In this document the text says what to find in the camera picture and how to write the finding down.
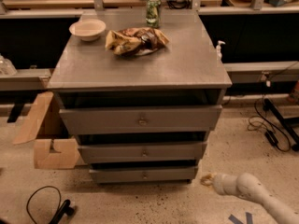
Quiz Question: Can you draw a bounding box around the white pump bottle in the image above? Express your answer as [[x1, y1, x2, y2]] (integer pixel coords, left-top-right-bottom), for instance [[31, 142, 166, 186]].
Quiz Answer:
[[216, 40, 226, 60]]

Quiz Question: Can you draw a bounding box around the green soda can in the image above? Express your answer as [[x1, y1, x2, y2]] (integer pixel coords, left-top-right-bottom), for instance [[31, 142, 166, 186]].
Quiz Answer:
[[146, 0, 161, 28]]

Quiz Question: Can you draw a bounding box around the grey bottom drawer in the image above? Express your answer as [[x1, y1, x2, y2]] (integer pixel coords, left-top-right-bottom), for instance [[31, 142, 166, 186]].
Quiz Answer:
[[90, 166, 198, 183]]

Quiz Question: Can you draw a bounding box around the grey drawer cabinet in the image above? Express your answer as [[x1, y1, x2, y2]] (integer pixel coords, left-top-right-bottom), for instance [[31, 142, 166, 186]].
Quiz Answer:
[[48, 10, 232, 171]]

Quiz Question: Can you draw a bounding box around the grey drawer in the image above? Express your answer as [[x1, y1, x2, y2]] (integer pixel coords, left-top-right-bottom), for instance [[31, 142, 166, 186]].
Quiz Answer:
[[60, 105, 221, 135], [90, 166, 198, 183], [78, 142, 207, 163]]

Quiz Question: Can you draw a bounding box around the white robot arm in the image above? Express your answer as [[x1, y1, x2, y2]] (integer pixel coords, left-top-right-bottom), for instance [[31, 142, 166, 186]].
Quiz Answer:
[[201, 173, 299, 224]]

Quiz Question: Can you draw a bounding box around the black cable floor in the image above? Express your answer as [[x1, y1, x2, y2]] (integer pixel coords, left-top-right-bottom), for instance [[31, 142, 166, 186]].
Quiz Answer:
[[25, 185, 63, 224], [247, 61, 299, 153]]

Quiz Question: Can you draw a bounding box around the black stand foot left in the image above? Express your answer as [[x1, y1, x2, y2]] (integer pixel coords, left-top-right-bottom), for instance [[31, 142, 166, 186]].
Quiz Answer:
[[49, 200, 75, 224]]

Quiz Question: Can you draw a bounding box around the orange bottle right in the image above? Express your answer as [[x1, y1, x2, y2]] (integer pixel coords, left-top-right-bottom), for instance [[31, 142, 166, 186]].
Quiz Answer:
[[288, 81, 299, 104]]

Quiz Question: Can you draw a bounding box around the black stand leg right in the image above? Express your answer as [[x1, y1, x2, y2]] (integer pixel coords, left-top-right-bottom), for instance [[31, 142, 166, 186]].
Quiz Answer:
[[263, 99, 299, 152]]

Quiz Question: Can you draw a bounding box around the grey middle drawer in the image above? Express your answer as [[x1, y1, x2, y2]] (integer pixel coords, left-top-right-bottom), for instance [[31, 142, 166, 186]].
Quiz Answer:
[[78, 142, 207, 163]]

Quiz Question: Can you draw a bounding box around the white bowl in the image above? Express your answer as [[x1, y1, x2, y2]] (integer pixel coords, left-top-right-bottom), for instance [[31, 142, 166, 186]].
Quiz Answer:
[[69, 19, 106, 41]]

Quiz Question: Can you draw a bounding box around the clear plastic container left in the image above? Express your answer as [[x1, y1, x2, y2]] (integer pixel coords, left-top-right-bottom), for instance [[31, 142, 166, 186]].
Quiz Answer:
[[0, 55, 17, 76]]

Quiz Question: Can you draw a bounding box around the black cable right floor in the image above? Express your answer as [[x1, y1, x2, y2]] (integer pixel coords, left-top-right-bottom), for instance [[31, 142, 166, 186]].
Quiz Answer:
[[247, 61, 299, 153]]

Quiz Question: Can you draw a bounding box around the grey top drawer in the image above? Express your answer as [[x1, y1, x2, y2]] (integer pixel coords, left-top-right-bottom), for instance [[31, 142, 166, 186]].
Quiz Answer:
[[60, 105, 221, 135]]

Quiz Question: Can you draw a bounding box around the black cable left floor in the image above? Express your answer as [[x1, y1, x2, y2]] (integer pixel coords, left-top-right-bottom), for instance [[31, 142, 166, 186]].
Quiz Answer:
[[25, 185, 63, 224]]

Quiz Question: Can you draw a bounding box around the cardboard box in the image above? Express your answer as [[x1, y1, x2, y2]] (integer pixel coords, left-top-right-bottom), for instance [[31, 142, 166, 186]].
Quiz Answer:
[[13, 91, 85, 170]]

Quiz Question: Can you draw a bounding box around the crumpled chip bag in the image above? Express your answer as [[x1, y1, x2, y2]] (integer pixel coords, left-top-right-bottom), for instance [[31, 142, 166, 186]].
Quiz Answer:
[[105, 27, 169, 56]]

